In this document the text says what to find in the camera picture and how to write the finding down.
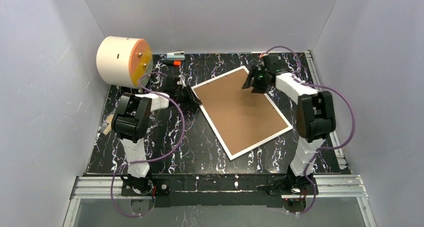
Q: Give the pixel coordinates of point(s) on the white picture frame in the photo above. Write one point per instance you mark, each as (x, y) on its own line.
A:
(232, 157)

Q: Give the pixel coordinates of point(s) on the aluminium rail front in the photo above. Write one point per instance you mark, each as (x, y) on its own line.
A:
(104, 187)

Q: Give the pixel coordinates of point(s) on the black orange marker pen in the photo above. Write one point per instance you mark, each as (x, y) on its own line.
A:
(172, 62)

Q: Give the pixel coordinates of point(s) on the cream cylindrical drum device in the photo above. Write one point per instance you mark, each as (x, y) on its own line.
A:
(124, 61)

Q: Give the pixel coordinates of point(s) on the brown cardboard backing board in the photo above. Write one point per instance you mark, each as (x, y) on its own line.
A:
(242, 113)

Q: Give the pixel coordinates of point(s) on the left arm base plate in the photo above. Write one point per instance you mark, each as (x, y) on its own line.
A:
(155, 187)

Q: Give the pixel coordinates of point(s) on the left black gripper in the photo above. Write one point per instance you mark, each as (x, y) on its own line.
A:
(187, 95)

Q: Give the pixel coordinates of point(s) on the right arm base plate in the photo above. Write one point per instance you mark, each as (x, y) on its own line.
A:
(283, 185)

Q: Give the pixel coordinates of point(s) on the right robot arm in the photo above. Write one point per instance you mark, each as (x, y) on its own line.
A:
(314, 117)

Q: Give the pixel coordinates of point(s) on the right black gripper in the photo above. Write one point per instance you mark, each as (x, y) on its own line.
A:
(253, 80)

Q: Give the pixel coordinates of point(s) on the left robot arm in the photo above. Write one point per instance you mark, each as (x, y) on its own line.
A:
(131, 122)

